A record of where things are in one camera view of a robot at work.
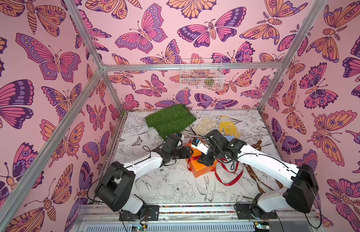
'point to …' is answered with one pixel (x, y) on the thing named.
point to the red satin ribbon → (215, 170)
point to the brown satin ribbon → (256, 144)
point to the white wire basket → (201, 74)
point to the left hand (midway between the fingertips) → (190, 151)
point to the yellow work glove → (229, 127)
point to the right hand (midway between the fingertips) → (201, 154)
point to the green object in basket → (209, 82)
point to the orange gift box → (197, 168)
